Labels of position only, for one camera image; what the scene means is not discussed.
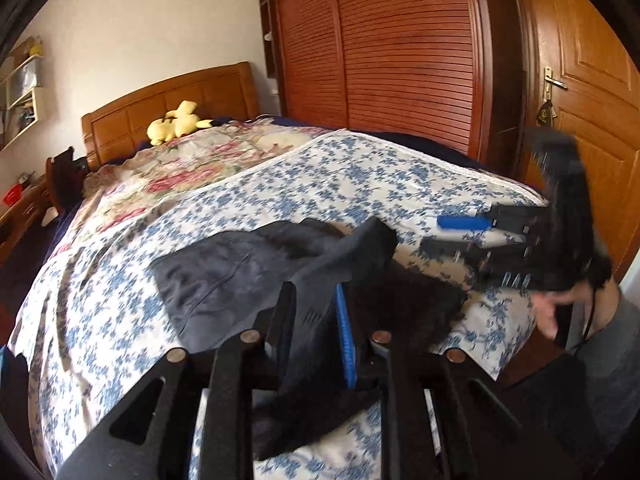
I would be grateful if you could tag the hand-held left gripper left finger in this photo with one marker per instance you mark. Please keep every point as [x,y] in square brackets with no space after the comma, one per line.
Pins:
[285,332]

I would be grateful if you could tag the person's grey pants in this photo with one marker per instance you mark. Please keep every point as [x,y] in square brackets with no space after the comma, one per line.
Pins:
[575,400]

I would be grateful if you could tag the wooden louvred wardrobe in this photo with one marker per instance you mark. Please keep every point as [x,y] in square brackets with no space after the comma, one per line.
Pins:
[390,50]

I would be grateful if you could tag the wooden desk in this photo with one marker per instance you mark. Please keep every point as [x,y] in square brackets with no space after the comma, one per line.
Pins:
[20,225]

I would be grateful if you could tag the person's right hand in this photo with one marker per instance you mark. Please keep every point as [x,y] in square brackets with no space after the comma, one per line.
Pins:
[550,315]

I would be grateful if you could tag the person's right forearm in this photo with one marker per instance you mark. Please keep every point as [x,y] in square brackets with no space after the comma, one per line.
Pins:
[620,360]

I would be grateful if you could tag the red floral quilt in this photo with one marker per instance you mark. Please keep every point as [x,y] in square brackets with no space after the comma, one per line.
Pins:
[200,160]

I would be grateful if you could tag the wooden chair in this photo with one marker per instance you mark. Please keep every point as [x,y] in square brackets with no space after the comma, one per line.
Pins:
[62,180]

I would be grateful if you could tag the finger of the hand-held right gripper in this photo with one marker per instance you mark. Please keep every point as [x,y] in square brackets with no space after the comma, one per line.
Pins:
[455,252]
[465,221]

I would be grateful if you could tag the bed with floral blue quilt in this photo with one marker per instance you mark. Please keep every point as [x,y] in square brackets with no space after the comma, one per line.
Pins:
[125,320]

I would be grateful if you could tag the wooden door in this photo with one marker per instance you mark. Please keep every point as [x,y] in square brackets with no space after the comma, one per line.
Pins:
[600,85]

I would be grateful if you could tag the white wall shelf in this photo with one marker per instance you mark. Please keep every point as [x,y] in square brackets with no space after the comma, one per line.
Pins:
[22,95]

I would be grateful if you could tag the yellow plush toy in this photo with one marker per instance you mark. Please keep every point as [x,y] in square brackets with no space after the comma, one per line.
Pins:
[177,122]

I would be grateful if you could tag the wooden headboard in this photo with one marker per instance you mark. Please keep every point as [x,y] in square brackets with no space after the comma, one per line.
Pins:
[140,110]

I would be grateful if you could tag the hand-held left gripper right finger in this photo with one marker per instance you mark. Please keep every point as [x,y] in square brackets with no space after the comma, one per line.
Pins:
[345,332]

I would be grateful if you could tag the wooden corner shelf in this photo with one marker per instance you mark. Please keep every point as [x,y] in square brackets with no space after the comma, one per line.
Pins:
[267,20]

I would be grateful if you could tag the hanging keys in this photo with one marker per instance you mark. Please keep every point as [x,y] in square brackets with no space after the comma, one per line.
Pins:
[545,114]

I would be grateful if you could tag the red basket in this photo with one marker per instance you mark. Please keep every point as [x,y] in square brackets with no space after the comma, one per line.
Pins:
[13,195]

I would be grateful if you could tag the black jacket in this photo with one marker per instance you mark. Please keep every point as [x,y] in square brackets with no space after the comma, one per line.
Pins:
[225,280]

